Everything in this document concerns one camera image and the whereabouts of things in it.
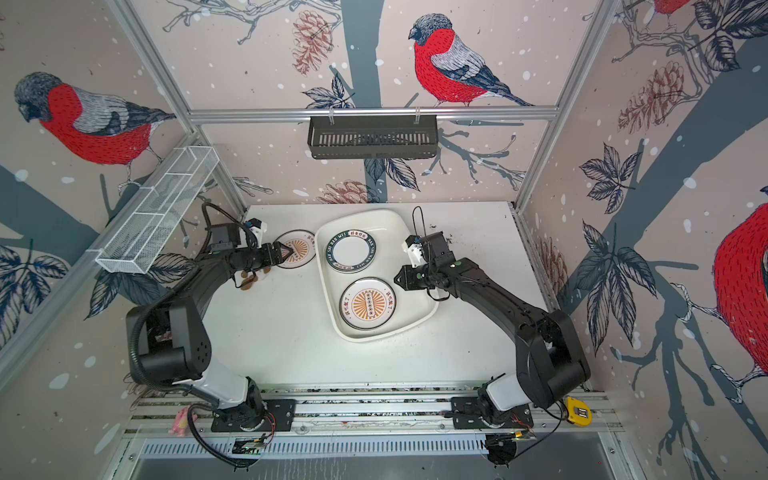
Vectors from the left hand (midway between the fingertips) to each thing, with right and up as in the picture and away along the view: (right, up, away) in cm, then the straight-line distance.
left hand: (281, 251), depth 90 cm
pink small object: (-17, -41, -19) cm, 48 cm away
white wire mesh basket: (-28, +4, -18) cm, 33 cm away
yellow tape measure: (+80, -39, -18) cm, 91 cm away
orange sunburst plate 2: (+1, +1, +20) cm, 20 cm away
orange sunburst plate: (+26, -17, +3) cm, 31 cm away
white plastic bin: (+33, +7, +23) cm, 41 cm away
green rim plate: (+20, -1, +14) cm, 24 cm away
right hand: (+35, -8, -6) cm, 37 cm away
